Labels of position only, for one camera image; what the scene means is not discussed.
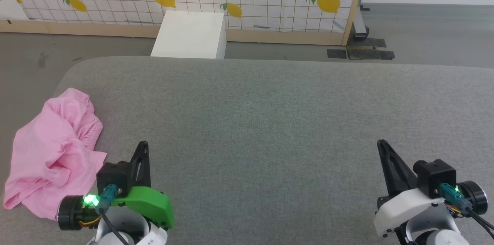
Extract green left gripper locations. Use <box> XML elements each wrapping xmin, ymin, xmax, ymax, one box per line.
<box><xmin>57</xmin><ymin>141</ymin><xmax>174</xmax><ymax>231</ymax></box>

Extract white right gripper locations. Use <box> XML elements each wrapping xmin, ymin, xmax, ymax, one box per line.
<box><xmin>373</xmin><ymin>139</ymin><xmax>489</xmax><ymax>238</ymax></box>

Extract pink shorts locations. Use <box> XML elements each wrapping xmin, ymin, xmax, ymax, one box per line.
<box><xmin>3</xmin><ymin>88</ymin><xmax>108</xmax><ymax>221</ymax></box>

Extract white paper label tag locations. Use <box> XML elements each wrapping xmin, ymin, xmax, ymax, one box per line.
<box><xmin>136</xmin><ymin>226</ymin><xmax>169</xmax><ymax>245</ymax></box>

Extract large dark floor plate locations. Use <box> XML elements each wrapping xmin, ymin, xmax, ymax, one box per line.
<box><xmin>346</xmin><ymin>37</ymin><xmax>396</xmax><ymax>61</ymax></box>

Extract grey fabric sofa cushion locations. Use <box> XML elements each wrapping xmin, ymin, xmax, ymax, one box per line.
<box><xmin>0</xmin><ymin>56</ymin><xmax>494</xmax><ymax>245</ymax></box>

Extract white box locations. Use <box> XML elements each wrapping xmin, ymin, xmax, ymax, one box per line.
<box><xmin>150</xmin><ymin>10</ymin><xmax>227</xmax><ymax>59</ymax></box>

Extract grey metal partition foot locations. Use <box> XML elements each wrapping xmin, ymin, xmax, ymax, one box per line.
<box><xmin>353</xmin><ymin>4</ymin><xmax>371</xmax><ymax>40</ymax></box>

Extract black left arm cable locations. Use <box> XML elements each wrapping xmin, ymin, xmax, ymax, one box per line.
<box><xmin>95</xmin><ymin>184</ymin><xmax>131</xmax><ymax>245</ymax></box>

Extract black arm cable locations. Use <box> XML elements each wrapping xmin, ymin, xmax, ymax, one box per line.
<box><xmin>439</xmin><ymin>183</ymin><xmax>494</xmax><ymax>238</ymax></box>
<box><xmin>95</xmin><ymin>184</ymin><xmax>131</xmax><ymax>245</ymax></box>

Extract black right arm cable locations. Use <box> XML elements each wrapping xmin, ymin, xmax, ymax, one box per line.
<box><xmin>439</xmin><ymin>183</ymin><xmax>494</xmax><ymax>238</ymax></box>

